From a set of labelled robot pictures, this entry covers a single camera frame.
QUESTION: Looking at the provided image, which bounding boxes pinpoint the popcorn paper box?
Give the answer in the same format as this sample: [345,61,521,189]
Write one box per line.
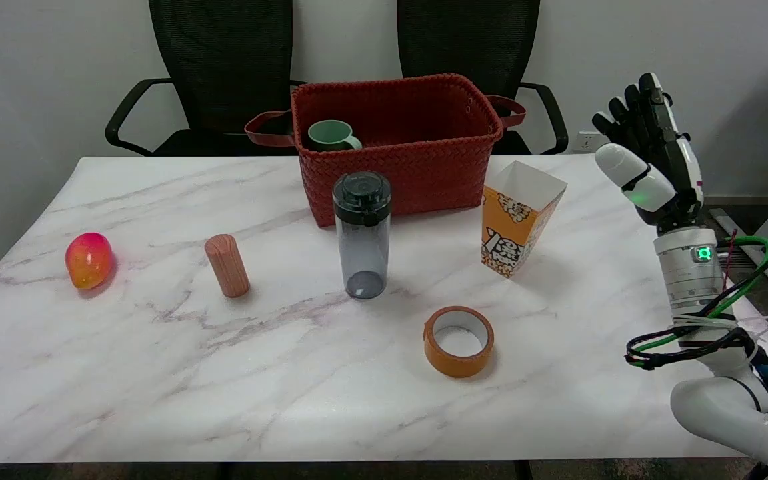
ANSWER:
[481,160,568,279]

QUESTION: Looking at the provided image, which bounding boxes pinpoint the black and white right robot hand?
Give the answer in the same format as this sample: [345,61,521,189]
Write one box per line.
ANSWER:
[591,72,705,234]

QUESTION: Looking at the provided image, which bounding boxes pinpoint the red yellow mango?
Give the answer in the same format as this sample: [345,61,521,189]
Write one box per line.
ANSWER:
[65,232,115,291]

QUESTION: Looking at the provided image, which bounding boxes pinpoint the black mesh office chair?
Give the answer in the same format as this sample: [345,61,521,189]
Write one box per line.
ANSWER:
[105,0,305,157]
[397,0,569,156]

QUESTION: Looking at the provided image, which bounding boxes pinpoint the red woven basket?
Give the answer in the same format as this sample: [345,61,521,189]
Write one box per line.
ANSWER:
[245,73,527,228]

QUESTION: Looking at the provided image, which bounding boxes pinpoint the wooden cylinder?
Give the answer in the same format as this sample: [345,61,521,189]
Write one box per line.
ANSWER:
[204,233,251,299]

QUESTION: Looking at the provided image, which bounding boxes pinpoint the black transparent water bottle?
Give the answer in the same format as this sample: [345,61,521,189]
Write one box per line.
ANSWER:
[332,171,393,300]

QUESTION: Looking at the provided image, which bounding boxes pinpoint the green ceramic mug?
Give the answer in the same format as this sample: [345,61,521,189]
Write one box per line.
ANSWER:
[307,119,363,152]

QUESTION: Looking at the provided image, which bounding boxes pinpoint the orange tape roll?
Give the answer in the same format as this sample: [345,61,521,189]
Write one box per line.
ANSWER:
[423,305,495,379]

